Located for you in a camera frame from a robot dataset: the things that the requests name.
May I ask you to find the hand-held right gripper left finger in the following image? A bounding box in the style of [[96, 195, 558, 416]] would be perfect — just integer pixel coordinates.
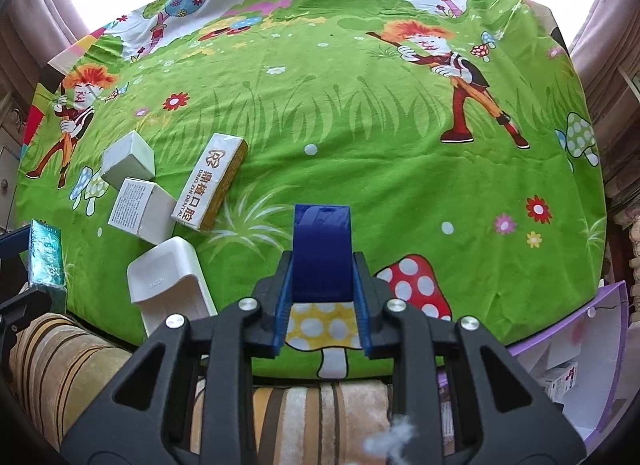
[[59, 250, 295, 465]]

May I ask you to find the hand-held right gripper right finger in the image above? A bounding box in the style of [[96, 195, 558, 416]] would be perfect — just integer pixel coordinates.
[[351, 250, 587, 465]]

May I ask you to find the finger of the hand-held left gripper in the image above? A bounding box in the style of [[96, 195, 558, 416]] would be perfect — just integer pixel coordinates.
[[0, 289, 54, 343], [0, 226, 32, 258]]

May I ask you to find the teal packet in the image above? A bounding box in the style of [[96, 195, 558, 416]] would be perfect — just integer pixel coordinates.
[[27, 219, 69, 303]]

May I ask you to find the dark blue small box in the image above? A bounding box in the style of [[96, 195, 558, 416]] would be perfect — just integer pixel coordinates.
[[291, 204, 354, 304]]

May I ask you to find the purple cardboard box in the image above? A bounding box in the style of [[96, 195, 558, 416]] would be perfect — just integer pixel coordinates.
[[435, 281, 630, 451]]

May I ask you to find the striped beige pillow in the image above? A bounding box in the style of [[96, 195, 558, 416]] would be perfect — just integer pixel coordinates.
[[10, 312, 396, 465]]

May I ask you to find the white plastic tray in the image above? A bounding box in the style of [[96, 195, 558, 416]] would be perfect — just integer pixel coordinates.
[[127, 236, 218, 338]]

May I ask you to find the white box with text panel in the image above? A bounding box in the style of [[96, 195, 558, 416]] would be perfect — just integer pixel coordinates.
[[108, 177, 177, 246]]

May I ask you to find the white fluff tuft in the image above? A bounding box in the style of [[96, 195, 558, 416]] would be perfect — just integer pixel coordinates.
[[364, 417, 418, 463]]

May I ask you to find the plain white cube box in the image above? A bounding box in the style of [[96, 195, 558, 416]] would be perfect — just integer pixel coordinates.
[[101, 131, 156, 184]]

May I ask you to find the long white and gold box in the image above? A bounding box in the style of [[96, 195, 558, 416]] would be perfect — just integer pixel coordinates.
[[171, 133, 249, 232]]

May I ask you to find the green cartoon printed blanket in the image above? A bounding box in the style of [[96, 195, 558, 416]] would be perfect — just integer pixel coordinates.
[[17, 0, 608, 378]]

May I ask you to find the white box with red print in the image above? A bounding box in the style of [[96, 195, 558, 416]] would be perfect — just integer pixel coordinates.
[[537, 362, 581, 402]]

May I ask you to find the pink lace curtain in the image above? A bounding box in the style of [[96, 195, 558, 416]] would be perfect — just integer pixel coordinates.
[[567, 0, 640, 110]]

